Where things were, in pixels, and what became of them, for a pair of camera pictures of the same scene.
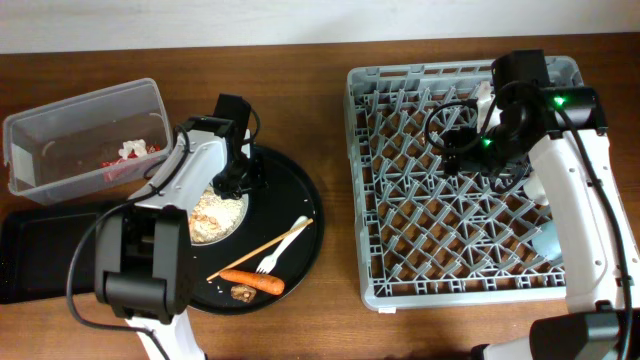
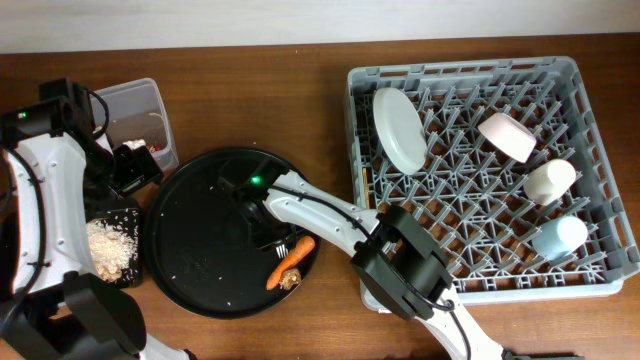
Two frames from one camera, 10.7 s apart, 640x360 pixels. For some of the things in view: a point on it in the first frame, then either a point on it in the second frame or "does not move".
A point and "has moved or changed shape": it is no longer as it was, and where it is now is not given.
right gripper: (458, 158) to (261, 238)
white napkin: (138, 145) does not move
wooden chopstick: (259, 250) to (366, 188)
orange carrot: (266, 284) to (294, 257)
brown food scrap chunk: (243, 293) to (290, 277)
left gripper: (227, 190) to (139, 171)
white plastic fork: (268, 263) has moved or changed shape
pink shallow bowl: (484, 103) has moved or changed shape
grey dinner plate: (213, 218) to (400, 130)
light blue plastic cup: (548, 243) does not move
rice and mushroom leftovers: (213, 215) has moved or changed shape
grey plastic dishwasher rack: (429, 237) does not move
